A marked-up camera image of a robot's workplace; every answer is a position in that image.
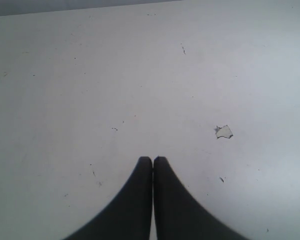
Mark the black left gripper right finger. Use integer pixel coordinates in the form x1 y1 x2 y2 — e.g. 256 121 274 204
153 156 245 240

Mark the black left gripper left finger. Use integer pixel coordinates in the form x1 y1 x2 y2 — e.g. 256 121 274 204
67 156 153 240

